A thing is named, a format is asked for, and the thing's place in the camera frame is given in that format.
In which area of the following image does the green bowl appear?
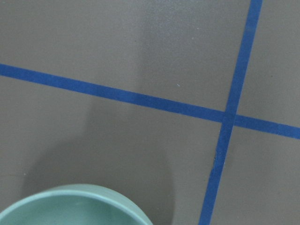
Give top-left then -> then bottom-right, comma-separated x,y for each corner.
0,184 -> 152,225

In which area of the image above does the brown table mat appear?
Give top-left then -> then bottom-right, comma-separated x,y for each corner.
0,0 -> 300,225

